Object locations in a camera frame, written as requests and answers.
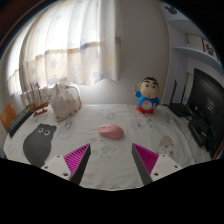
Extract black monitor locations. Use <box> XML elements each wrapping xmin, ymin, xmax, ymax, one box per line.
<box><xmin>191</xmin><ymin>68</ymin><xmax>224</xmax><ymax>158</ymax></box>

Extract cartoon boy figurine clock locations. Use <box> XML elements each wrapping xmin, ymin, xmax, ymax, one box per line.
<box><xmin>133</xmin><ymin>76</ymin><xmax>161</xmax><ymax>115</ymax></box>

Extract dark grey cat-shaped mouse pad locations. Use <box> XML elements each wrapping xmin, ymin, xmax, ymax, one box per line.
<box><xmin>22</xmin><ymin>123</ymin><xmax>58</xmax><ymax>168</ymax></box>

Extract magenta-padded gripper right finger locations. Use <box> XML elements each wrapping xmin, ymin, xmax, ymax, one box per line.
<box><xmin>131</xmin><ymin>142</ymin><xmax>184</xmax><ymax>186</ymax></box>

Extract black router with antennas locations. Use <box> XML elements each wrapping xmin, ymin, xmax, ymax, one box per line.
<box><xmin>168</xmin><ymin>79</ymin><xmax>194</xmax><ymax>118</ymax></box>

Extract wooden model sailing ship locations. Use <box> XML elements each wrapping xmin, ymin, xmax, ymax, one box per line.
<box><xmin>26</xmin><ymin>82</ymin><xmax>51</xmax><ymax>117</ymax></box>

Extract white star-print curtain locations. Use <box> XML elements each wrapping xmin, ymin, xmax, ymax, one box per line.
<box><xmin>6</xmin><ymin>0</ymin><xmax>123</xmax><ymax>98</ymax></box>

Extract white cartoon-print tablecloth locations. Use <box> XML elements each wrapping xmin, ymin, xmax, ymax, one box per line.
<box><xmin>2</xmin><ymin>103</ymin><xmax>213</xmax><ymax>191</ymax></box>

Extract large white conch shell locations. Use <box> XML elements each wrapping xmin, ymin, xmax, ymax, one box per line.
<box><xmin>49</xmin><ymin>82</ymin><xmax>83</xmax><ymax>122</ymax></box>

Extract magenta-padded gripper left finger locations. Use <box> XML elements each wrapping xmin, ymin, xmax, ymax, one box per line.
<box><xmin>40</xmin><ymin>143</ymin><xmax>92</xmax><ymax>186</ymax></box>

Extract pink computer mouse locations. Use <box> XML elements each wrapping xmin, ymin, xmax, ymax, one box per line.
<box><xmin>98</xmin><ymin>123</ymin><xmax>125</xmax><ymax>140</ymax></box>

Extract white wall shelf unit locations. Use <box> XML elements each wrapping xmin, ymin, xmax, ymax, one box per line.
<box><xmin>159</xmin><ymin>3</ymin><xmax>224</xmax><ymax>75</ymax></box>

